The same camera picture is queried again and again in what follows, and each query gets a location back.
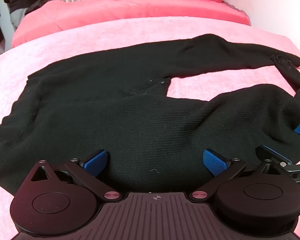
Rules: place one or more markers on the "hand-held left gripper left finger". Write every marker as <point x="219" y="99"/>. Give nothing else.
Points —
<point x="96" y="162"/>

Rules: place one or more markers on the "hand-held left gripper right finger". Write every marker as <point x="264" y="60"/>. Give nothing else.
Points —
<point x="213" y="163"/>

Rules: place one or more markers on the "pink fleece blanket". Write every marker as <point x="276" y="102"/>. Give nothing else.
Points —
<point x="90" y="37"/>

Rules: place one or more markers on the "coral bed sheet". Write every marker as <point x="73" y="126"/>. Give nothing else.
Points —
<point x="115" y="10"/>

